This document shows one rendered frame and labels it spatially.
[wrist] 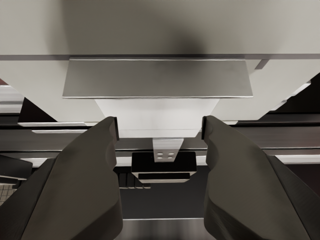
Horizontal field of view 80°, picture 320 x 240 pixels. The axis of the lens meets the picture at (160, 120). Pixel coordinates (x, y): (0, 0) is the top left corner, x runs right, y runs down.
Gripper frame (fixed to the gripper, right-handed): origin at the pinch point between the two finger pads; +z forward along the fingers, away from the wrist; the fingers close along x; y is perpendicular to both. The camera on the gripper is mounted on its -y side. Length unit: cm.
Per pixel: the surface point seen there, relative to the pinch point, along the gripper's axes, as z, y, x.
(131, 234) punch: -1.6, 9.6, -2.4
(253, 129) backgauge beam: 25.6, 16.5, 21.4
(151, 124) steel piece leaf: 4.3, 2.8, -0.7
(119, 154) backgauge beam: 22.0, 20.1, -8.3
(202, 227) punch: -1.3, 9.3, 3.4
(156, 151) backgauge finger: 10.6, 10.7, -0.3
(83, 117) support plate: 3.6, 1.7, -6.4
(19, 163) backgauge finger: 21.4, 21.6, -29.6
